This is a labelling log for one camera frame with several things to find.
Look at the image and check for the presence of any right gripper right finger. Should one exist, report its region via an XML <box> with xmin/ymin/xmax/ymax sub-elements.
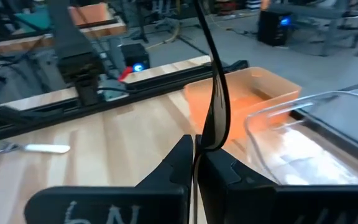
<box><xmin>196</xmin><ymin>135</ymin><xmax>358</xmax><ymax>224</ymax></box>

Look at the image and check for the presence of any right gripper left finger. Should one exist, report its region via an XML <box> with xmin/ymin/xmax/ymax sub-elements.
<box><xmin>24</xmin><ymin>135</ymin><xmax>195</xmax><ymax>224</ymax></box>

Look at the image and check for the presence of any black fork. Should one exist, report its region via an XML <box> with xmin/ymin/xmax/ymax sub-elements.
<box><xmin>192</xmin><ymin>0</ymin><xmax>231</xmax><ymax>224</ymax></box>

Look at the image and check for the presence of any clear plastic bin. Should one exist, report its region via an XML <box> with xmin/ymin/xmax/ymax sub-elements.
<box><xmin>243</xmin><ymin>90</ymin><xmax>358</xmax><ymax>186</ymax></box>

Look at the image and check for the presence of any orange plastic bin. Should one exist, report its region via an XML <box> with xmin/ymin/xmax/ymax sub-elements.
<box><xmin>184</xmin><ymin>66</ymin><xmax>302</xmax><ymax>141</ymax></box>

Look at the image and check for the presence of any grey metal mounting plate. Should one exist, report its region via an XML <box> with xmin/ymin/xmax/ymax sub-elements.
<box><xmin>99</xmin><ymin>77</ymin><xmax>129</xmax><ymax>102</ymax></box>

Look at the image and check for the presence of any black computer with blue light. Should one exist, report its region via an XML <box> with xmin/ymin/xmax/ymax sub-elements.
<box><xmin>121</xmin><ymin>42</ymin><xmax>151</xmax><ymax>73</ymax></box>
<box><xmin>257</xmin><ymin>10</ymin><xmax>292</xmax><ymax>47</ymax></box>

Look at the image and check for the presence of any wooden workbench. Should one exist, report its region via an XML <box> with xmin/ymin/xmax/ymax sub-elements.
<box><xmin>0</xmin><ymin>2</ymin><xmax>127</xmax><ymax>54</ymax></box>

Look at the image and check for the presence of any yellow floor cable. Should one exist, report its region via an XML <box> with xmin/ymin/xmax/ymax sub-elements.
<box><xmin>146</xmin><ymin>18</ymin><xmax>181</xmax><ymax>50</ymax></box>

